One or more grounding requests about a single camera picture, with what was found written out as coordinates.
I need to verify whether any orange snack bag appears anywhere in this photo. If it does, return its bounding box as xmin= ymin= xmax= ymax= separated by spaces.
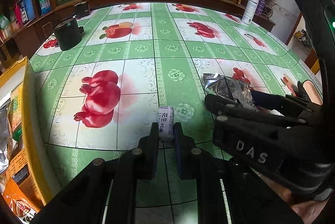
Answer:
xmin=2 ymin=179 xmax=40 ymax=223

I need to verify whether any green fruit pattern tablecloth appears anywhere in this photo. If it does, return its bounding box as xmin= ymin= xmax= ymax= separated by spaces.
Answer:
xmin=30 ymin=3 xmax=322 ymax=187

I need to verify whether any green white bag on shelf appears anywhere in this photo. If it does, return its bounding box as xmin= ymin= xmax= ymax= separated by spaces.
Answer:
xmin=0 ymin=14 xmax=10 ymax=30

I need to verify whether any yellow cardboard tray box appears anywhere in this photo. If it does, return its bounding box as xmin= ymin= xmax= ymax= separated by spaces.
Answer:
xmin=1 ymin=57 xmax=61 ymax=205

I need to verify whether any black round tin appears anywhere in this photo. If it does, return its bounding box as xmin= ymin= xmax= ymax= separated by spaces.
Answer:
xmin=53 ymin=17 xmax=84 ymax=51

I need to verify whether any large orange snack pack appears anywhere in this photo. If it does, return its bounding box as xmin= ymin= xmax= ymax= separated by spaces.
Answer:
xmin=6 ymin=149 xmax=44 ymax=209

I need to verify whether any operator right hand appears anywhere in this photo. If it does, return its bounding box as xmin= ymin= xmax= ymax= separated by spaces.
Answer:
xmin=297 ymin=80 xmax=323 ymax=106

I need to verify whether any small black jar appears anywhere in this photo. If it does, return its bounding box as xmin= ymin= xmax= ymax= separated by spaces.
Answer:
xmin=73 ymin=0 xmax=90 ymax=19

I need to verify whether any red thermos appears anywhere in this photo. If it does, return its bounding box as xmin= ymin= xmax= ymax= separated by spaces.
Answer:
xmin=14 ymin=3 xmax=23 ymax=27

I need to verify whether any silver foil snack bag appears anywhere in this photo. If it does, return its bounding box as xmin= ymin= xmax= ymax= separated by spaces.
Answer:
xmin=203 ymin=73 xmax=257 ymax=111

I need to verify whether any blue thermos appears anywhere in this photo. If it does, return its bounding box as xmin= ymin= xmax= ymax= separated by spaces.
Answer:
xmin=23 ymin=0 xmax=35 ymax=21

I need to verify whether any small white candy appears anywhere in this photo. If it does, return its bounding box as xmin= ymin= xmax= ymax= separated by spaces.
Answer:
xmin=158 ymin=106 xmax=174 ymax=142

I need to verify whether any yellow Weidan cracker pack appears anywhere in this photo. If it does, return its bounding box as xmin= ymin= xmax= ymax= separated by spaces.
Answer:
xmin=7 ymin=83 xmax=23 ymax=142

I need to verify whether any purple bottle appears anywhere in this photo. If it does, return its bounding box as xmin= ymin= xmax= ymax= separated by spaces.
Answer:
xmin=255 ymin=0 xmax=266 ymax=15

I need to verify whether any blue green plastic bag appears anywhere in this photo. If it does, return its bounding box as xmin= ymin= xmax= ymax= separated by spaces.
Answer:
xmin=39 ymin=0 xmax=52 ymax=15

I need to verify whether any white spray bottle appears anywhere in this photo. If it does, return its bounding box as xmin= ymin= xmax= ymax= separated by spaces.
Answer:
xmin=242 ymin=0 xmax=258 ymax=24

